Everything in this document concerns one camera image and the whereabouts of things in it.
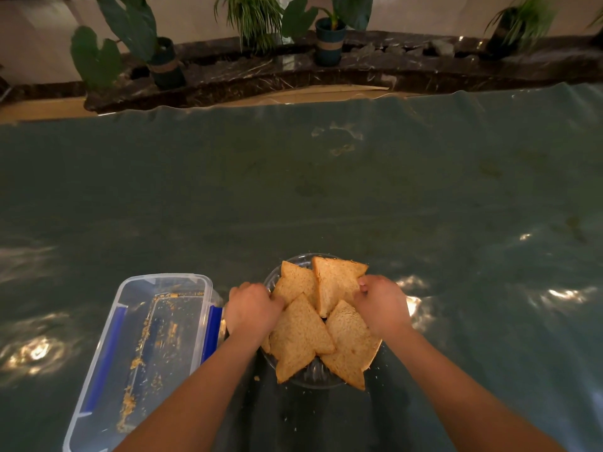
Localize person's left hand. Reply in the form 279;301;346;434
225;282;285;348

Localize person's right hand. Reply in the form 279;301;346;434
353;275;413;342

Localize clear glass plate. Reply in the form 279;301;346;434
262;252;383;390

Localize person's right forearm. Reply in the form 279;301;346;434
381;325;567;452

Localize person's left forearm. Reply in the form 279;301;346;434
113;327;270;452

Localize triangular brown bread slice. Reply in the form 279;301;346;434
272;261;319;309
319;299;383;391
311;256;369;319
260;293;336;385

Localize green plastic table cover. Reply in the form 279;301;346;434
0;82;603;452

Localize bread crumbs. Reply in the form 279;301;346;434
116;292;205;433

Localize clear plastic container blue clips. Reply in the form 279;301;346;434
62;273;225;452

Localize dark marble ledge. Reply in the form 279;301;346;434
0;30;603;114

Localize grey stones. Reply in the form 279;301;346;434
351;38;457;59

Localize broad-leaf plant in dark pot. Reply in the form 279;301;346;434
70;0;187;92
281;0;375;67

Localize striped grass-like plant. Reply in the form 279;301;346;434
214;0;285;54

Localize grass-like plant in dark pot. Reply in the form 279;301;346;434
484;0;557;60

